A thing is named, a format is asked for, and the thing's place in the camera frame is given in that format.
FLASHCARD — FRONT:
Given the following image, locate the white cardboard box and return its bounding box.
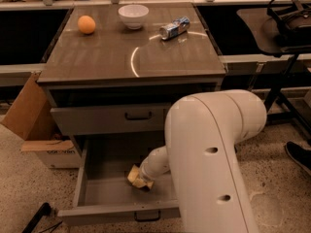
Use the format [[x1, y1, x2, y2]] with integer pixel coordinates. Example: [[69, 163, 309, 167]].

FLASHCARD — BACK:
[[21, 140, 81, 169]]

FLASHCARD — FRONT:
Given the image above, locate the white bowl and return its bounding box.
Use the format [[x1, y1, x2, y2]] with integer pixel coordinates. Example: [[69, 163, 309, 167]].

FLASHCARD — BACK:
[[118, 4, 149, 30]]

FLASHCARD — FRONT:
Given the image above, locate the black side table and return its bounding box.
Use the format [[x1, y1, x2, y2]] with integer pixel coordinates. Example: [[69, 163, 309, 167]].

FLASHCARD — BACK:
[[237, 8, 311, 133]]

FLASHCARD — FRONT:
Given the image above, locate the yellow sponge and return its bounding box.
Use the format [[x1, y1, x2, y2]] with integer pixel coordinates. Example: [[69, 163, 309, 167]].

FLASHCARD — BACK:
[[127, 165, 148, 186]]

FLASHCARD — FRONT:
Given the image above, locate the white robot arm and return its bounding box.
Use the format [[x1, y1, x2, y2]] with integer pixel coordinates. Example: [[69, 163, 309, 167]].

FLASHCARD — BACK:
[[128, 89, 266, 233]]

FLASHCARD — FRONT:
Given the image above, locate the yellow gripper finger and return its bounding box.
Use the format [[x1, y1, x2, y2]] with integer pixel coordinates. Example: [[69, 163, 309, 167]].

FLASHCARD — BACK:
[[132, 177, 154, 189]]

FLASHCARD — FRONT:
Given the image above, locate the crushed blue soda can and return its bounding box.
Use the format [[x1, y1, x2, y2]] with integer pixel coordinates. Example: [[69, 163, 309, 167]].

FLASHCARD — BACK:
[[159, 17, 190, 41]]

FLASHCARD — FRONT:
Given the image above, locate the black floor cable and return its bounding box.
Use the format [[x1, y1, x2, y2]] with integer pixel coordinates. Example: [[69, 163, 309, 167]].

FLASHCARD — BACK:
[[21, 202, 64, 233]]

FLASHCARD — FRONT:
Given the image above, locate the black shoe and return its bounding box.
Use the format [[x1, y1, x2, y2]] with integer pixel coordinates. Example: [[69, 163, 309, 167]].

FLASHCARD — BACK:
[[285, 142, 311, 176]]

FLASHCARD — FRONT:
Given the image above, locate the brown cardboard box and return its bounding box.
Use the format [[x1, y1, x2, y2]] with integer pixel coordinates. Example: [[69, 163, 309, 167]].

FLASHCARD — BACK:
[[1, 73, 56, 141]]

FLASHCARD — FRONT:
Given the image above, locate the grey drawer cabinet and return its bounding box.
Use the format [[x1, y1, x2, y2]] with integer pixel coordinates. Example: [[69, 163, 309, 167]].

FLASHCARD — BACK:
[[37, 3, 227, 148]]

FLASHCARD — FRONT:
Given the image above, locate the orange fruit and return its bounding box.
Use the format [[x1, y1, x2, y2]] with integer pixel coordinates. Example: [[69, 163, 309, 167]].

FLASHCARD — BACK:
[[78, 16, 96, 34]]

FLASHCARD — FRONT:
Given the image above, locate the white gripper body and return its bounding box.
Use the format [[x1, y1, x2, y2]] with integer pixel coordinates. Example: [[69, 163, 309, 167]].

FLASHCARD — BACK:
[[139, 146, 170, 182]]

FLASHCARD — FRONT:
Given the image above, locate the open grey middle drawer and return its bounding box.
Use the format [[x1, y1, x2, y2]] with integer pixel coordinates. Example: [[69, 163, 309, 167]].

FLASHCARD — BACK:
[[58, 131, 180, 226]]

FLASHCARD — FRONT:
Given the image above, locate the black headset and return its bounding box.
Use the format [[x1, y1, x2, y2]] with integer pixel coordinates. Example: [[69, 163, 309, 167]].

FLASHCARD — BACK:
[[266, 0, 311, 41]]

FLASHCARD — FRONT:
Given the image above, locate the closed grey top drawer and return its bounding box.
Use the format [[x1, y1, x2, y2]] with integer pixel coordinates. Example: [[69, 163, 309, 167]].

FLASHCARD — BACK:
[[51, 103, 171, 136]]

